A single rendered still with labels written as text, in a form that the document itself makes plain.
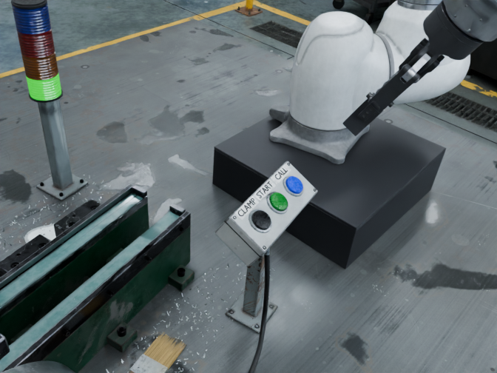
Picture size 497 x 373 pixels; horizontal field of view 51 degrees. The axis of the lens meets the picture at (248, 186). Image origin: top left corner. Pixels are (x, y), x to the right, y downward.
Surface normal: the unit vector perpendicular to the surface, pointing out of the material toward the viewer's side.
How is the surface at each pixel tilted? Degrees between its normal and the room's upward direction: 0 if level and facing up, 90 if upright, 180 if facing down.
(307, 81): 88
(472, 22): 90
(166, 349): 2
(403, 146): 2
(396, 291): 0
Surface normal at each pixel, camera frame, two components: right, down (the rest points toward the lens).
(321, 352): 0.07, -0.78
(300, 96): -0.73, 0.41
